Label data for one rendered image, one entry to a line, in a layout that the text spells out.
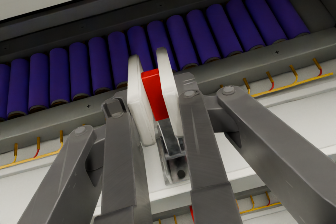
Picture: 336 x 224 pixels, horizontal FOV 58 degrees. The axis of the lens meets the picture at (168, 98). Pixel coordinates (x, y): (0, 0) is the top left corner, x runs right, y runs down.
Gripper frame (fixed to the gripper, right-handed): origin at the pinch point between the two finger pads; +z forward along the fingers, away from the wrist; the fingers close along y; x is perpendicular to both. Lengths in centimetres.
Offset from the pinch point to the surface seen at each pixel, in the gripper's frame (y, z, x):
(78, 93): -7.2, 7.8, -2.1
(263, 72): 8.9, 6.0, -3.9
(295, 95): 10.6, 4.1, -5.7
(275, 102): 8.9, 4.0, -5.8
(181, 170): 0.0, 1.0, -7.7
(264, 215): 7.9, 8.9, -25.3
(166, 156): -0.7, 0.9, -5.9
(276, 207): 9.7, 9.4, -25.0
